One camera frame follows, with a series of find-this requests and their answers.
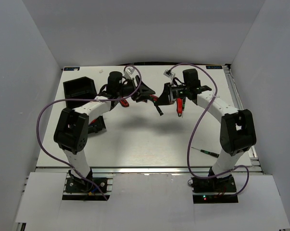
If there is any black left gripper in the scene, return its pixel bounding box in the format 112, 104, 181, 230
116, 75, 155, 103

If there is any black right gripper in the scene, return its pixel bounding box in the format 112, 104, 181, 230
154, 82, 189, 106

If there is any green black screwdriver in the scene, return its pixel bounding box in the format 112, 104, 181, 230
153, 102, 163, 116
181, 98, 186, 117
192, 147, 219, 158

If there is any green black screwdriver front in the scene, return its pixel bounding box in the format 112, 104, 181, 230
192, 147, 219, 158

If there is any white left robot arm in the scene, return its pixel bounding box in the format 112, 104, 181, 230
53, 71, 155, 192

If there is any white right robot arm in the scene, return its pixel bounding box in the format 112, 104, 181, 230
155, 69, 256, 192

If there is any red knife right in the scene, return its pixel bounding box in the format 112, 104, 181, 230
176, 98, 183, 117

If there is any red black utility knife left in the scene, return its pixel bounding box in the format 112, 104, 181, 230
119, 99, 129, 108

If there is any blue label right corner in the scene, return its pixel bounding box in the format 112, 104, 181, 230
206, 65, 223, 70

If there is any blue label corner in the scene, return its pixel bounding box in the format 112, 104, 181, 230
63, 67, 80, 71
206, 65, 223, 70

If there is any black compartment tool bin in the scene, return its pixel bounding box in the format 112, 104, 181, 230
63, 77, 106, 134

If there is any blue label left corner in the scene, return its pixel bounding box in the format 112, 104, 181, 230
63, 67, 80, 71

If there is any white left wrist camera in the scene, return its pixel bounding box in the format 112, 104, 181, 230
123, 66, 135, 79

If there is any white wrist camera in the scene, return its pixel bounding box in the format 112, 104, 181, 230
164, 70, 176, 83
123, 66, 135, 79

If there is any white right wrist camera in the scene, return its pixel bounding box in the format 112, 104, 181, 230
164, 70, 176, 83

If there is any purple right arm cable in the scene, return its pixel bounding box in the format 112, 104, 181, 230
187, 63, 250, 197

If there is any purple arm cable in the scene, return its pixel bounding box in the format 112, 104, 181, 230
187, 63, 250, 197
36, 65, 142, 201

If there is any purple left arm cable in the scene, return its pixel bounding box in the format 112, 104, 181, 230
36, 65, 142, 201

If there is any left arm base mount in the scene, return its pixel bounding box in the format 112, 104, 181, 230
62, 177, 113, 201

